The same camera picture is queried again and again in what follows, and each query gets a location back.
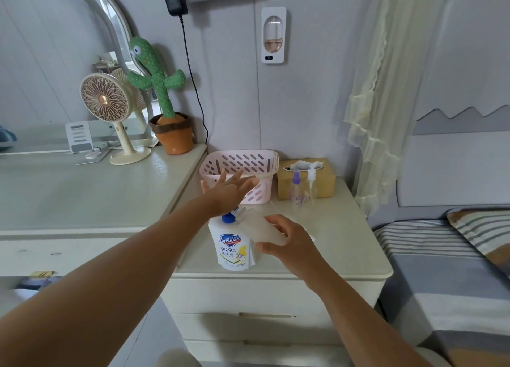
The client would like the black cable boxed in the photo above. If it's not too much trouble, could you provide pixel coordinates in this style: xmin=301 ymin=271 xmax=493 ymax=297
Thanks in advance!
xmin=179 ymin=15 xmax=209 ymax=145

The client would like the translucent plastic bottle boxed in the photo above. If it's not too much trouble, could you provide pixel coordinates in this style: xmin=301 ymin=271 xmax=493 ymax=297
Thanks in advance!
xmin=235 ymin=207 xmax=288 ymax=247

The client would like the white wall aroma diffuser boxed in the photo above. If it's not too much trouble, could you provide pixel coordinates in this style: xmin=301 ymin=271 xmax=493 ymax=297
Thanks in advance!
xmin=261 ymin=6 xmax=287 ymax=65

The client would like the arched vanity mirror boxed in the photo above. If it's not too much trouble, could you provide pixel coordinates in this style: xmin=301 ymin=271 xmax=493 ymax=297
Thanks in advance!
xmin=0 ymin=0 xmax=160 ymax=155

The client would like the person's left hand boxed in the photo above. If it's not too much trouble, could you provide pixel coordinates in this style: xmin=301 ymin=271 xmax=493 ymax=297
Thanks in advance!
xmin=200 ymin=169 xmax=260 ymax=218

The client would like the clear pump bottle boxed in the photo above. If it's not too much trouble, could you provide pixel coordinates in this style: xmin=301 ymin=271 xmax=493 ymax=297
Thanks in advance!
xmin=304 ymin=167 xmax=318 ymax=209

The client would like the striped bed sheet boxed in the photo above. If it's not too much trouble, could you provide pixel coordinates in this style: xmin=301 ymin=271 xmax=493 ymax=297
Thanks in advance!
xmin=374 ymin=218 xmax=510 ymax=367

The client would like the person's left forearm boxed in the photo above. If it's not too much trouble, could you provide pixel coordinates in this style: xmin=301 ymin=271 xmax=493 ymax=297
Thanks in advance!
xmin=0 ymin=201 xmax=224 ymax=367

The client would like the white nightstand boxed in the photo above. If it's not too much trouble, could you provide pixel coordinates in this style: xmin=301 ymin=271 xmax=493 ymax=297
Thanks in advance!
xmin=160 ymin=151 xmax=394 ymax=367

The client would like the person's right hand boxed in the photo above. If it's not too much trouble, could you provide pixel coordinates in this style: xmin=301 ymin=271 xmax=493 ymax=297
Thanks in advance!
xmin=254 ymin=214 xmax=330 ymax=290

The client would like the white soap refill pouch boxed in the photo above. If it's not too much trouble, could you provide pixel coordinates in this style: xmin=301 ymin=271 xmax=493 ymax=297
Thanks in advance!
xmin=208 ymin=208 xmax=256 ymax=272

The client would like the striped pillow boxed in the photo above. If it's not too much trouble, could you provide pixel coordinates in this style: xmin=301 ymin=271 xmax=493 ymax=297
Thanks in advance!
xmin=446 ymin=208 xmax=510 ymax=277

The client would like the green cactus plush toy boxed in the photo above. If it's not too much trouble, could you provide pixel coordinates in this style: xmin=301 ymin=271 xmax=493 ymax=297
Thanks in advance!
xmin=126 ymin=36 xmax=196 ymax=155

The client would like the purple spray bottle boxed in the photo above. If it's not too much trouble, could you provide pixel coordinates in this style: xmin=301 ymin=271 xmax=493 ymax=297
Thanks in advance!
xmin=290 ymin=170 xmax=304 ymax=210

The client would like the white phone stand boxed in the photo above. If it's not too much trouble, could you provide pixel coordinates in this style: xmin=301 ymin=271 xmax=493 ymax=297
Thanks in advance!
xmin=65 ymin=121 xmax=111 ymax=166

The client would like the cream lace curtain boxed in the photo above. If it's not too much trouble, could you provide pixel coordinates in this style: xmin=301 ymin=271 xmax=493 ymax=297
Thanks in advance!
xmin=344 ymin=0 xmax=453 ymax=217

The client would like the tan tissue box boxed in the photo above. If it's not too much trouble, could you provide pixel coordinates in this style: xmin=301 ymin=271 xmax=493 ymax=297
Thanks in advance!
xmin=277 ymin=158 xmax=337 ymax=201

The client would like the person's right forearm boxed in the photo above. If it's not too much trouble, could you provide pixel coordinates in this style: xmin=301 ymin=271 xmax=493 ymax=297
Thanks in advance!
xmin=306 ymin=273 xmax=433 ymax=367

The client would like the cream desk fan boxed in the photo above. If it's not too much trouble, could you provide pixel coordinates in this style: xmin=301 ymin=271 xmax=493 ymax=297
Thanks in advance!
xmin=79 ymin=72 xmax=152 ymax=166

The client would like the white tissue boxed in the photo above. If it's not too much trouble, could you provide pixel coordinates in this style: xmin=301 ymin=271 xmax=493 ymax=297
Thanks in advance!
xmin=283 ymin=160 xmax=324 ymax=170

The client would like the pink plastic basket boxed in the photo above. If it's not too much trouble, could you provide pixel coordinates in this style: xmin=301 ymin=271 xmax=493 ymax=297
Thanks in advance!
xmin=199 ymin=149 xmax=280 ymax=205

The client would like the grey padded headboard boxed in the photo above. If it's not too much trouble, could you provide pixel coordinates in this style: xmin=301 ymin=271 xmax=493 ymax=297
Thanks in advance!
xmin=396 ymin=0 xmax=510 ymax=221

